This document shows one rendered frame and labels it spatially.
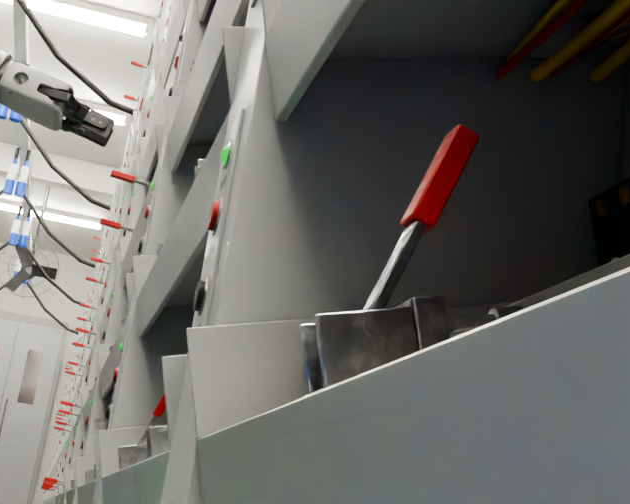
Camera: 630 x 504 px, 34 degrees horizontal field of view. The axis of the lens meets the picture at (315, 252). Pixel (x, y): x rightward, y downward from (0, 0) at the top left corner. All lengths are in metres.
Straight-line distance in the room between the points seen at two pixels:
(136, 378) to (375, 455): 0.96
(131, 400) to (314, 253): 0.70
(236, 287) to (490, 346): 0.32
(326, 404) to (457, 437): 0.08
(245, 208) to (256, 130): 0.04
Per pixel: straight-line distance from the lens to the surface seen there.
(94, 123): 1.57
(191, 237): 0.77
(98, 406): 1.87
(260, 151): 0.50
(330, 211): 0.50
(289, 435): 0.30
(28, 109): 1.59
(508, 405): 0.16
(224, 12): 0.89
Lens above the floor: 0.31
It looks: 16 degrees up
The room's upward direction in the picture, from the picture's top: 8 degrees clockwise
